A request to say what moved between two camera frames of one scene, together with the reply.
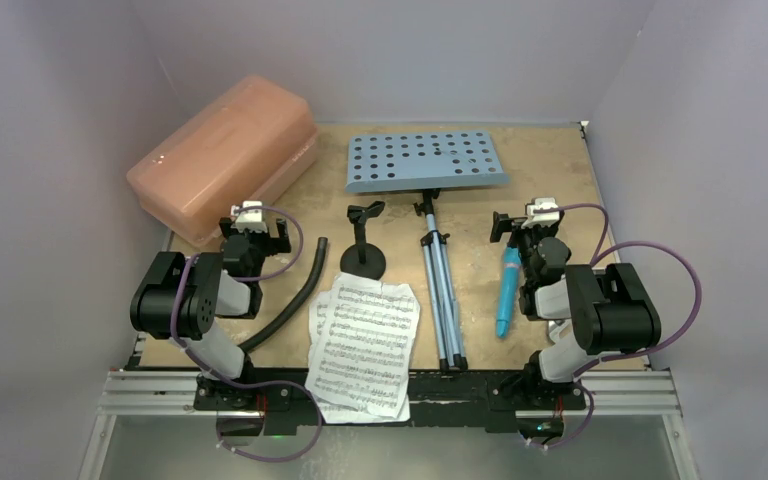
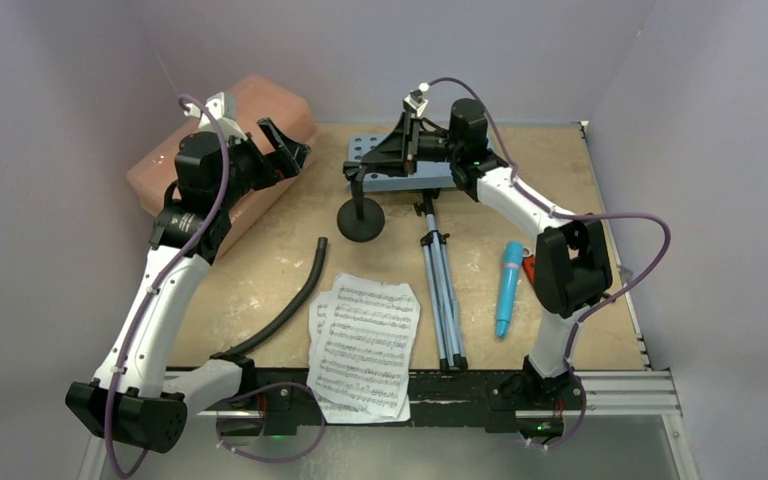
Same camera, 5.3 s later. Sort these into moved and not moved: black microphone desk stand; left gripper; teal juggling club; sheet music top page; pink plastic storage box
Moved: black microphone desk stand; left gripper
Not moved: sheet music top page; pink plastic storage box; teal juggling club
